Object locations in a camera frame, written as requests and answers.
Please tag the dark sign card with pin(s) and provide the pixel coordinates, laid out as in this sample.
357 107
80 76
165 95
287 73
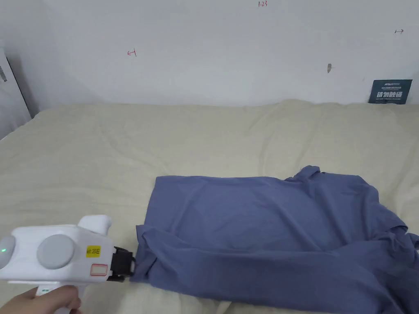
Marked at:
390 92

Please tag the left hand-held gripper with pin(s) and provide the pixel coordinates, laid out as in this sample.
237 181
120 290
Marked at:
55 252

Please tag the blue shirt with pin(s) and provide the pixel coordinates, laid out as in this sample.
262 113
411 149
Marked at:
262 229

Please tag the bed with beige sheet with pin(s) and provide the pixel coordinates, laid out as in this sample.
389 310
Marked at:
131 147

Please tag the person's left hand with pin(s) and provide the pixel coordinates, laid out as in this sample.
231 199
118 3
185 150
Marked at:
49 301

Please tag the white door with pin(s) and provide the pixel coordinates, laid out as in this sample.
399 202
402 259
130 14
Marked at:
11 95

